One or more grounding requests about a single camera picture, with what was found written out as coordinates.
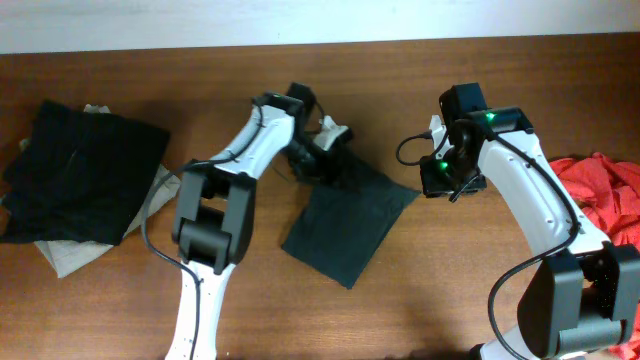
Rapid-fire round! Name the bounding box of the folded black garment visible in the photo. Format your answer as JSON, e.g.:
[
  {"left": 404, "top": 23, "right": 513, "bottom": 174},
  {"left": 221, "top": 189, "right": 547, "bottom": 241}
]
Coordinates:
[{"left": 1, "top": 101, "right": 170, "bottom": 246}]

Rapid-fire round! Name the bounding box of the dark green Nike t-shirt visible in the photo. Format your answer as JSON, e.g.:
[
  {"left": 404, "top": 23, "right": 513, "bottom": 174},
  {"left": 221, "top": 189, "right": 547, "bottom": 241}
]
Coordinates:
[{"left": 282, "top": 151, "right": 420, "bottom": 289}]

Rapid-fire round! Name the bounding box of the red t-shirt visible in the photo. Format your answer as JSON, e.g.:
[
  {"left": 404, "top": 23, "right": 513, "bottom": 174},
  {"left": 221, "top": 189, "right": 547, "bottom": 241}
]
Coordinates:
[{"left": 548, "top": 152, "right": 640, "bottom": 360}]

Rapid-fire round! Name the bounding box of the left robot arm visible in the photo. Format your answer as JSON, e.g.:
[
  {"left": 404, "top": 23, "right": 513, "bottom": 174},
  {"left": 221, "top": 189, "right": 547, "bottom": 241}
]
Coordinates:
[{"left": 167, "top": 83, "right": 353, "bottom": 359}]

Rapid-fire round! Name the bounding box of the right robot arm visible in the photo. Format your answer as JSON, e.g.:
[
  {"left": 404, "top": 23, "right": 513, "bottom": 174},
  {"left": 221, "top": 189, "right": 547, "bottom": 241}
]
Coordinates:
[{"left": 419, "top": 83, "right": 639, "bottom": 359}]

